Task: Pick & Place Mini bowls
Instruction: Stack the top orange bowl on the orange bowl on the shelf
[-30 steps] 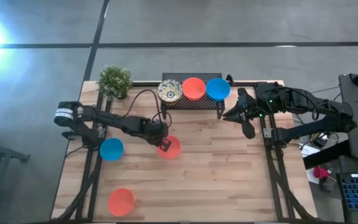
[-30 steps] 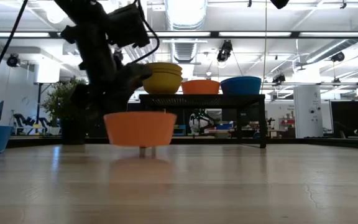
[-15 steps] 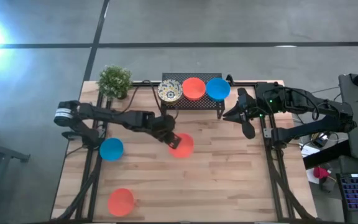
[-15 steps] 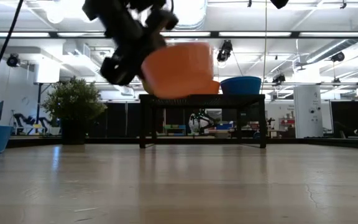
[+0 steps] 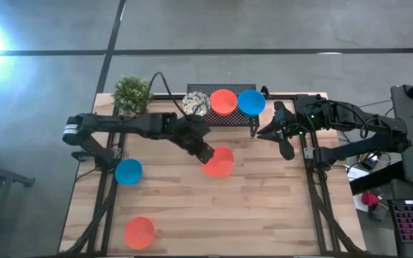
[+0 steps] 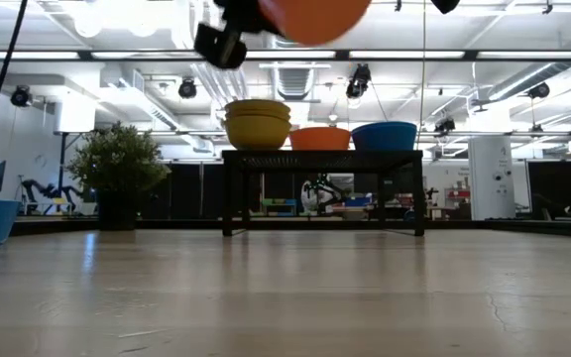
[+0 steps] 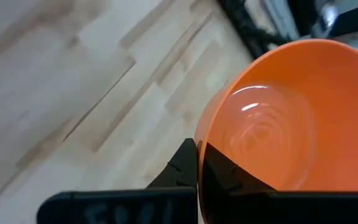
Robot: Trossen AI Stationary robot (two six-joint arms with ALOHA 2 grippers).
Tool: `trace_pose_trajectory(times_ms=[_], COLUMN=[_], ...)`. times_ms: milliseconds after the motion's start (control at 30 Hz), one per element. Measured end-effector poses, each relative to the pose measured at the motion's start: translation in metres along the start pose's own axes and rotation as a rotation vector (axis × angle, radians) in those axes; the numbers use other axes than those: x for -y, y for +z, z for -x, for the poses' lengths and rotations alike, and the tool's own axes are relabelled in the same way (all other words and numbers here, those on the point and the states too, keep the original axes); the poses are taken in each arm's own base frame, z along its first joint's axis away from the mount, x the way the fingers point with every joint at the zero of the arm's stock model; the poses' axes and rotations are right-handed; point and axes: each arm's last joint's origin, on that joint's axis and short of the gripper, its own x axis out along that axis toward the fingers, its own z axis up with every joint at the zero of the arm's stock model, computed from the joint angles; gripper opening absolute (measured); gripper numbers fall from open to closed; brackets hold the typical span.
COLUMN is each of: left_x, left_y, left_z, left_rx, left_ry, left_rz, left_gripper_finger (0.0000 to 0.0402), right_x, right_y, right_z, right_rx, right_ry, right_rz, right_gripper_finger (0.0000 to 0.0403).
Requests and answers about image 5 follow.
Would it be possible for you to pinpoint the dark side table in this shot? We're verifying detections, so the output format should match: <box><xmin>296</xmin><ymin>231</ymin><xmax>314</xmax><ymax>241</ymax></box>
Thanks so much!
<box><xmin>390</xmin><ymin>84</ymin><xmax>413</xmax><ymax>187</ymax></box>

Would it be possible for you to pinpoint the white paper sheet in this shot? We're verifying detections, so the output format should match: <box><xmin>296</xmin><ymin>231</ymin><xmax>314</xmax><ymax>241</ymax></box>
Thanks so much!
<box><xmin>346</xmin><ymin>165</ymin><xmax>371</xmax><ymax>182</ymax></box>

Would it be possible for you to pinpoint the floral patterned yellow bowl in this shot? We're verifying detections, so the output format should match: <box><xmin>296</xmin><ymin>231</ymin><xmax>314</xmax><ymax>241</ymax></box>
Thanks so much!
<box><xmin>181</xmin><ymin>90</ymin><xmax>212</xmax><ymax>118</ymax></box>

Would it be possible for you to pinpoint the black floor stand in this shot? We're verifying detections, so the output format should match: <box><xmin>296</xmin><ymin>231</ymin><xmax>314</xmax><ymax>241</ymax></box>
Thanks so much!
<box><xmin>0</xmin><ymin>141</ymin><xmax>36</xmax><ymax>258</ymax></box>

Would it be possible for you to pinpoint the orange plastic bowl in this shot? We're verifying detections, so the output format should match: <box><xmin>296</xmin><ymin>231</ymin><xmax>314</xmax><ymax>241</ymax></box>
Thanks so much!
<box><xmin>124</xmin><ymin>216</ymin><xmax>156</xmax><ymax>251</ymax></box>
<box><xmin>209</xmin><ymin>88</ymin><xmax>239</xmax><ymax>117</ymax></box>
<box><xmin>201</xmin><ymin>145</ymin><xmax>236</xmax><ymax>179</ymax></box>

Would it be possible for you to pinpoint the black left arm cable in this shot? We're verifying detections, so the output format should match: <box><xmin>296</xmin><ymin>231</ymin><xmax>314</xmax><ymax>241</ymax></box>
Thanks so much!
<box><xmin>148</xmin><ymin>71</ymin><xmax>193</xmax><ymax>121</ymax></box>

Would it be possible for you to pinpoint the blue plastic bowl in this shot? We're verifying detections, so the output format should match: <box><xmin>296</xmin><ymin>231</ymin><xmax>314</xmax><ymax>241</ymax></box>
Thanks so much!
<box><xmin>237</xmin><ymin>89</ymin><xmax>267</xmax><ymax>118</ymax></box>
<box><xmin>114</xmin><ymin>158</ymin><xmax>144</xmax><ymax>186</ymax></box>

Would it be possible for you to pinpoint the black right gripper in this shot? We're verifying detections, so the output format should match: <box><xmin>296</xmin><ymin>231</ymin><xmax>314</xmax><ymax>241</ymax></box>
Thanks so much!
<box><xmin>257</xmin><ymin>101</ymin><xmax>300</xmax><ymax>161</ymax></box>

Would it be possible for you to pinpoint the black perforated metal rack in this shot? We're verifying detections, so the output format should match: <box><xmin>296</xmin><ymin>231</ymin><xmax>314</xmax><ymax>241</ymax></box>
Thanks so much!
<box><xmin>185</xmin><ymin>83</ymin><xmax>260</xmax><ymax>138</ymax></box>

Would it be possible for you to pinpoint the small black box device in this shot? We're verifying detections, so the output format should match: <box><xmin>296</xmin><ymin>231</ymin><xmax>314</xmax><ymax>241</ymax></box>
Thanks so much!
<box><xmin>359</xmin><ymin>153</ymin><xmax>379</xmax><ymax>171</ymax></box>

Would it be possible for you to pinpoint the small green potted plant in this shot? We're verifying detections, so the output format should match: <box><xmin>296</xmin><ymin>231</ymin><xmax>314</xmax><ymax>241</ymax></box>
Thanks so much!
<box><xmin>112</xmin><ymin>74</ymin><xmax>154</xmax><ymax>116</ymax></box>

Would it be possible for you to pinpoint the small dark grey device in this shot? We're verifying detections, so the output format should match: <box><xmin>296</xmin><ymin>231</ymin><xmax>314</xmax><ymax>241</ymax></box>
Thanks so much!
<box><xmin>367</xmin><ymin>204</ymin><xmax>389</xmax><ymax>223</ymax></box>

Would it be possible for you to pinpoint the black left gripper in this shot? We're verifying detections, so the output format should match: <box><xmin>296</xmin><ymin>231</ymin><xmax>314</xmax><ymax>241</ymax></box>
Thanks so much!
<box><xmin>183</xmin><ymin>128</ymin><xmax>216</xmax><ymax>165</ymax></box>

